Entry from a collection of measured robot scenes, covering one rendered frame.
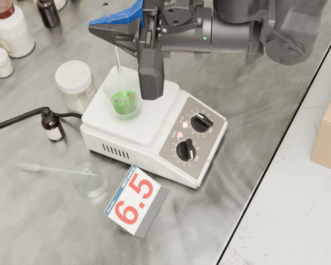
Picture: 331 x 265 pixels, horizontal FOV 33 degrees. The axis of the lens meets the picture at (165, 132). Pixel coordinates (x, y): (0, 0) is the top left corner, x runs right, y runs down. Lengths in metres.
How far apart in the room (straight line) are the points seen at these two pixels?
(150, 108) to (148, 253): 0.22
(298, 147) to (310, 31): 0.29
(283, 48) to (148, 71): 0.16
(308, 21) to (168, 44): 0.17
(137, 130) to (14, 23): 0.33
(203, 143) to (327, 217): 0.21
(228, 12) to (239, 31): 0.04
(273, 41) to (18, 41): 0.54
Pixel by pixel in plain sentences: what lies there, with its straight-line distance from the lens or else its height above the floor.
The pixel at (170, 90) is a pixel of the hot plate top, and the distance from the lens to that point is 0.88.
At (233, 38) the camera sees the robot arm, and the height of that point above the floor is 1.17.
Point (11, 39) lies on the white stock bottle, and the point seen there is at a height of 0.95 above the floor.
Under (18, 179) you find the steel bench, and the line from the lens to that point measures 0.95.
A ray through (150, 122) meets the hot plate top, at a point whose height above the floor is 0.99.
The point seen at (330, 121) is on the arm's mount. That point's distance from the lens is 0.82.
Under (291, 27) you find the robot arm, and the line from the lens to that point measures 0.68.
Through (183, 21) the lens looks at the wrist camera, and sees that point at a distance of 0.66.
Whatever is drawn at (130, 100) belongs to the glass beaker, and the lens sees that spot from 0.80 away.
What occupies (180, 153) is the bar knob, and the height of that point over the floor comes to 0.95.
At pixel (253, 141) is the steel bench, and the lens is 0.93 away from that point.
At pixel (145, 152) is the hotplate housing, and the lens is 0.85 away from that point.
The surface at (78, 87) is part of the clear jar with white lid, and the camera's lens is 0.92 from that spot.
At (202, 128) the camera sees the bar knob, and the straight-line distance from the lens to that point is 0.88.
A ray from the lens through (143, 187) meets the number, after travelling 0.87.
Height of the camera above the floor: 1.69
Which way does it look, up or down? 57 degrees down
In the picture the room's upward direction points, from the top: 8 degrees counter-clockwise
